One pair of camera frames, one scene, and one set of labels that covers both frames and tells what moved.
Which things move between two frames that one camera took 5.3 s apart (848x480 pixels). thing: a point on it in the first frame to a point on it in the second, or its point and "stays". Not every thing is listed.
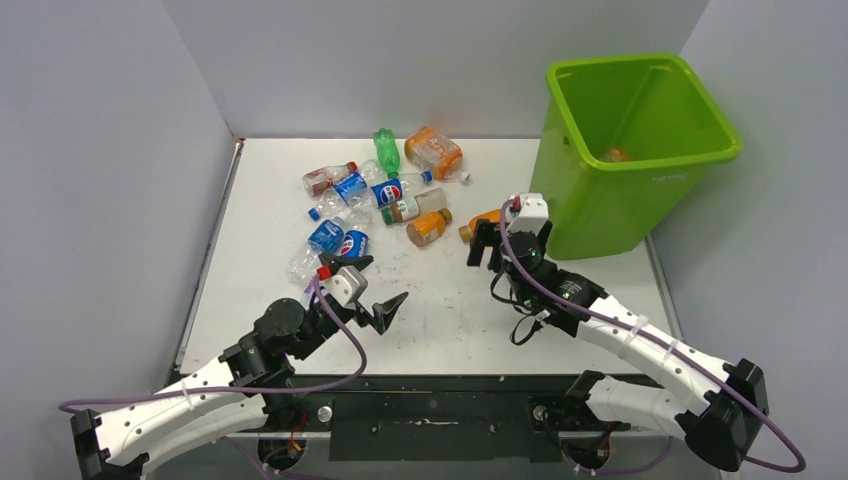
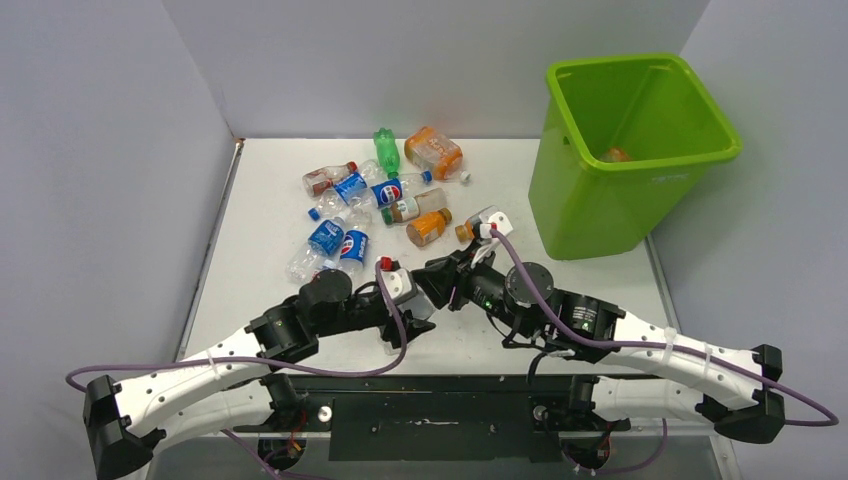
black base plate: x=435 y=418 stays
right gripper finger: x=484 y=235 to x=438 y=279
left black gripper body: x=325 y=325 to x=381 y=317
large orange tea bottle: x=429 y=150 stays
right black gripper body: x=496 y=261 to x=480 y=283
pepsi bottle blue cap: x=390 y=191 stays
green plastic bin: x=622 y=142 stays
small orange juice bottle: x=428 y=227 stays
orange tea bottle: x=616 y=154 stays
